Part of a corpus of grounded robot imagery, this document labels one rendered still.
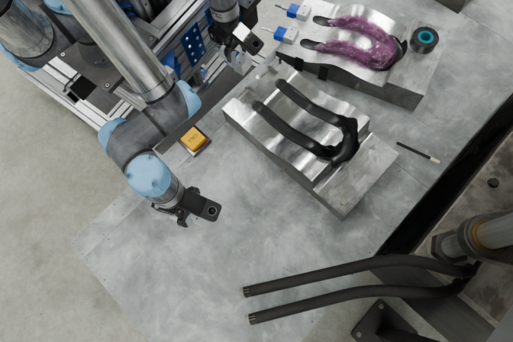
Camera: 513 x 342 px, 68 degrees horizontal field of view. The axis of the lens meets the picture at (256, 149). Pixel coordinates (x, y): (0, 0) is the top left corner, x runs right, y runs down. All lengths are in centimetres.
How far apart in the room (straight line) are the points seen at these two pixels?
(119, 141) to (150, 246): 51
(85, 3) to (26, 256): 182
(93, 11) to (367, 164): 84
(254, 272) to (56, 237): 139
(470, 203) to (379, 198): 27
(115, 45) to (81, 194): 163
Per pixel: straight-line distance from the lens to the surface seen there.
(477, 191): 136
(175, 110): 81
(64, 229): 232
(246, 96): 127
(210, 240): 120
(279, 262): 118
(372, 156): 121
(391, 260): 108
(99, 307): 218
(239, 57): 124
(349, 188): 117
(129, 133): 81
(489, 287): 131
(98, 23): 75
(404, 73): 130
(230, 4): 102
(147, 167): 75
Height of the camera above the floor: 197
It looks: 69 degrees down
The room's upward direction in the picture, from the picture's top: 12 degrees counter-clockwise
